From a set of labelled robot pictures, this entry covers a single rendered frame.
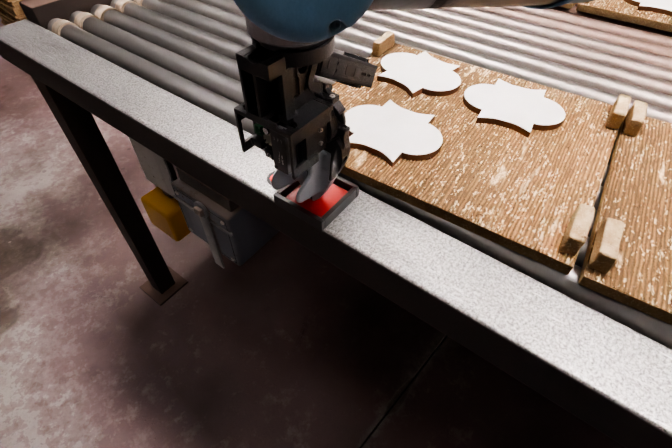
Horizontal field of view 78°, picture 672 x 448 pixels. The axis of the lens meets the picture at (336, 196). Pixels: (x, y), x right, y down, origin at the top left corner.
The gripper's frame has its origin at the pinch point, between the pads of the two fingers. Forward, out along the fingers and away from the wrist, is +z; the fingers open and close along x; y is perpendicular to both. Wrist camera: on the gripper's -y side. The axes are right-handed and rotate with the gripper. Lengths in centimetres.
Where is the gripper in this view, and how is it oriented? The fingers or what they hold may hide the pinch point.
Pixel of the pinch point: (316, 187)
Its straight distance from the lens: 50.9
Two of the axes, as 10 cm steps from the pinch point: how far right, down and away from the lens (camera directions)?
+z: 0.0, 7.0, 7.1
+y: -6.0, 5.7, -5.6
